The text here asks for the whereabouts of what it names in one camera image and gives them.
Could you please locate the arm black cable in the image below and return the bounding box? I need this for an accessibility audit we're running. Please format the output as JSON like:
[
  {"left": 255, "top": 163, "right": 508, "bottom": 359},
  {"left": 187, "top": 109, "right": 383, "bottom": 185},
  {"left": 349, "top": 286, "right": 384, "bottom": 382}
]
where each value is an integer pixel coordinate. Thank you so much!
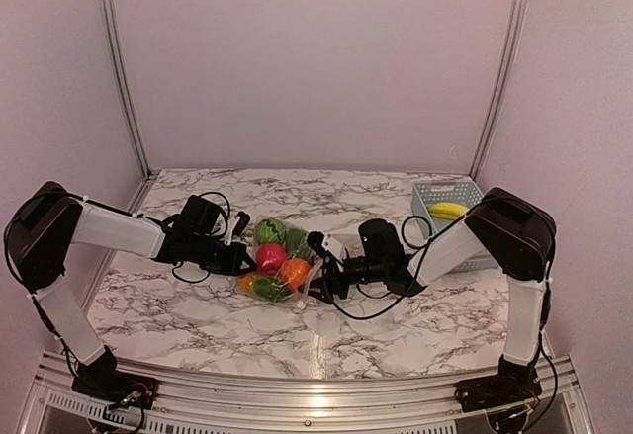
[
  {"left": 325, "top": 215, "right": 436, "bottom": 320},
  {"left": 162, "top": 191, "right": 233, "bottom": 284}
]

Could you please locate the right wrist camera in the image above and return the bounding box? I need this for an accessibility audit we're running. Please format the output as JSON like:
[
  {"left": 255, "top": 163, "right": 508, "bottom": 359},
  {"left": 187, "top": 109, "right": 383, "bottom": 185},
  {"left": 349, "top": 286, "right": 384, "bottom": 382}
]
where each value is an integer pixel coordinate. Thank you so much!
[{"left": 306, "top": 231, "right": 345, "bottom": 259}]

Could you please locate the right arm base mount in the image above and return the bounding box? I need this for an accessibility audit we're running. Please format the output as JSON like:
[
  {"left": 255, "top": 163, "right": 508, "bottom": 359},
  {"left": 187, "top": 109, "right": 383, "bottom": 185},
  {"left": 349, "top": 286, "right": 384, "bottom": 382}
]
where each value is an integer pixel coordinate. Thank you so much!
[{"left": 454, "top": 375, "right": 543, "bottom": 412}]

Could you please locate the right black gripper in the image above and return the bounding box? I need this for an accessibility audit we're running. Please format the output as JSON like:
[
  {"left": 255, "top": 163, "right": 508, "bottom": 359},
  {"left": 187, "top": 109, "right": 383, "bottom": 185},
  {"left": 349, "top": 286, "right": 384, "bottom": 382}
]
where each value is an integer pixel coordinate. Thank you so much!
[{"left": 297, "top": 254, "right": 387, "bottom": 304}]

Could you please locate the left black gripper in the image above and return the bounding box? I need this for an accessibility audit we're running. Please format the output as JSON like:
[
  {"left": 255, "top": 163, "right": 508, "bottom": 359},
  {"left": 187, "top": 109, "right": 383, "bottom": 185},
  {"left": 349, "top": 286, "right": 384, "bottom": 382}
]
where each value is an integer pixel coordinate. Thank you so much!
[{"left": 189, "top": 234, "right": 258, "bottom": 277}]

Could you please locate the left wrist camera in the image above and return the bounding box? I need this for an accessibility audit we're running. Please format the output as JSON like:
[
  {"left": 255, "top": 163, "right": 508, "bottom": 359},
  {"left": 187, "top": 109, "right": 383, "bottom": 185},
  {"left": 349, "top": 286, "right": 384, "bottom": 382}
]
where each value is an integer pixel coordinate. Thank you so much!
[{"left": 223, "top": 211, "right": 250, "bottom": 245}]

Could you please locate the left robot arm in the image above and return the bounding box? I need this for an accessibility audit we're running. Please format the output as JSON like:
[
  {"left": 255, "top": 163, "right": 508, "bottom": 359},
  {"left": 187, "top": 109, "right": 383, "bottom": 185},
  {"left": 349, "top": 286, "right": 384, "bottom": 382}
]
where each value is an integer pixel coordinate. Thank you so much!
[{"left": 3, "top": 182, "right": 256, "bottom": 399}]

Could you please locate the pink fake dragon fruit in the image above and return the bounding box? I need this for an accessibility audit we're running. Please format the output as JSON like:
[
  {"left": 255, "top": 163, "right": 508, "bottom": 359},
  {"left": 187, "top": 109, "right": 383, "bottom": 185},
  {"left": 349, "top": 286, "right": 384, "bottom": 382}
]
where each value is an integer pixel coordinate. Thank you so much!
[{"left": 255, "top": 243, "right": 287, "bottom": 277}]

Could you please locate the light blue perforated basket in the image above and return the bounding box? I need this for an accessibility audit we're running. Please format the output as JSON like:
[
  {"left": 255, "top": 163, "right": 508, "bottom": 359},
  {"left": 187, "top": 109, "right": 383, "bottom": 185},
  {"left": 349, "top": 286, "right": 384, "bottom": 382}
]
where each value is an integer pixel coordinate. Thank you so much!
[{"left": 410, "top": 179, "right": 500, "bottom": 275}]

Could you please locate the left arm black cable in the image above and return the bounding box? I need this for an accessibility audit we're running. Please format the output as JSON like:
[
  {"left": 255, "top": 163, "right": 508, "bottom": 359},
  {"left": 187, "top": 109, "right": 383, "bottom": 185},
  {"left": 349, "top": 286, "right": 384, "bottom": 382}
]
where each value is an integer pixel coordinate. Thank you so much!
[{"left": 162, "top": 191, "right": 233, "bottom": 284}]

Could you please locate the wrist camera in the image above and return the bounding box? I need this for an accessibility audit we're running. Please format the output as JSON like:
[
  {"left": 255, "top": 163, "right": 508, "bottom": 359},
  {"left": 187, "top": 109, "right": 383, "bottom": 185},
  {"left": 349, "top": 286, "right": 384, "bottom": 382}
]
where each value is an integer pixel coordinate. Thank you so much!
[
  {"left": 223, "top": 211, "right": 250, "bottom": 245},
  {"left": 306, "top": 231, "right": 345, "bottom": 259}
]

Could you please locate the right aluminium frame post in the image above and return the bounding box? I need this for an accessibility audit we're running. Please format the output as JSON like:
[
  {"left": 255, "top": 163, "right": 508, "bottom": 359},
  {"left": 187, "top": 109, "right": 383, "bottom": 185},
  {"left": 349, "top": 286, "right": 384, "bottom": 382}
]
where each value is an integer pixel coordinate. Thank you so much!
[{"left": 469, "top": 0, "right": 528, "bottom": 181}]

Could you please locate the yellow fake banana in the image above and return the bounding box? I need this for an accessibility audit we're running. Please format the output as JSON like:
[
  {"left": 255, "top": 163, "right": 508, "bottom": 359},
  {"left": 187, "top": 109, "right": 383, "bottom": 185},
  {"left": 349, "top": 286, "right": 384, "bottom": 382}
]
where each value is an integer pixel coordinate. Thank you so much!
[{"left": 427, "top": 202, "right": 469, "bottom": 220}]

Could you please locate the orange fake orange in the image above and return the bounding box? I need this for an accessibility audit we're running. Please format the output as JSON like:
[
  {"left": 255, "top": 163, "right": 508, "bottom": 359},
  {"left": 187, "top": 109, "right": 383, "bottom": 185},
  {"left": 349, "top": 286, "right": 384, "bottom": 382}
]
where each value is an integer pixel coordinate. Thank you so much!
[{"left": 279, "top": 258, "right": 312, "bottom": 292}]

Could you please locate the dark green fake vegetable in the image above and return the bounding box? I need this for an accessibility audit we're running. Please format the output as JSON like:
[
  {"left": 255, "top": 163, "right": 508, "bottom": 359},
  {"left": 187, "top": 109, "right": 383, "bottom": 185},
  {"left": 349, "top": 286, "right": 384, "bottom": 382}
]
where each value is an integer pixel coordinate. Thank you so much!
[{"left": 285, "top": 227, "right": 313, "bottom": 263}]

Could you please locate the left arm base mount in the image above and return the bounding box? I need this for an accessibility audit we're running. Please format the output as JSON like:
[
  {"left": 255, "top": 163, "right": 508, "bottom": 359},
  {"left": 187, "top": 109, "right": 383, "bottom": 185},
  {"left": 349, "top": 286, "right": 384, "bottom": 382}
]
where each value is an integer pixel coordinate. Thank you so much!
[{"left": 72, "top": 371, "right": 158, "bottom": 410}]

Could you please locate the clear zip top bag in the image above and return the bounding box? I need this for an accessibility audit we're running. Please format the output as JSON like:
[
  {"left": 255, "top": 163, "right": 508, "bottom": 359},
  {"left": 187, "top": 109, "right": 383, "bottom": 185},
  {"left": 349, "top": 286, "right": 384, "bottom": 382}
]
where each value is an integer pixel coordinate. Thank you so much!
[{"left": 235, "top": 216, "right": 320, "bottom": 311}]

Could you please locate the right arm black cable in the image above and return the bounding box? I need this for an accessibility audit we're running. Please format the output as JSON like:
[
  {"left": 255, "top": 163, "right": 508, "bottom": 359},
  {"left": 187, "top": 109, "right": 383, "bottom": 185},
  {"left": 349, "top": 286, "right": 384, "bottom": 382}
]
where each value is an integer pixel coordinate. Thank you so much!
[{"left": 325, "top": 215, "right": 436, "bottom": 320}]

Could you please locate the aluminium frame post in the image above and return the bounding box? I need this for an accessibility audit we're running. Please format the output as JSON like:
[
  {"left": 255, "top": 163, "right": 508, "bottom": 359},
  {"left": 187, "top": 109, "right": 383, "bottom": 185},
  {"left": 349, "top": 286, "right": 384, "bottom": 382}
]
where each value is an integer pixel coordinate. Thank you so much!
[
  {"left": 100, "top": 0, "right": 152, "bottom": 179},
  {"left": 469, "top": 0, "right": 528, "bottom": 181}
]

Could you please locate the front aluminium rail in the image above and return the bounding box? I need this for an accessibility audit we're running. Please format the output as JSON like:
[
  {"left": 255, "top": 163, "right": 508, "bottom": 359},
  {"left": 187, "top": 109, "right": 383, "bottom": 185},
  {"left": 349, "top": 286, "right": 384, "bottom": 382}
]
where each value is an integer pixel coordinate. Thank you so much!
[{"left": 19, "top": 349, "right": 594, "bottom": 434}]

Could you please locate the left aluminium frame post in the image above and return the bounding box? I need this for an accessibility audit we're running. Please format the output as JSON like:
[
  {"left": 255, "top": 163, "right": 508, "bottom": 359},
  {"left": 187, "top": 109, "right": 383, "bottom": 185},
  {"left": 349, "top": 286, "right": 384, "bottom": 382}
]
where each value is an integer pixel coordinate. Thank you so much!
[{"left": 100, "top": 0, "right": 152, "bottom": 179}]

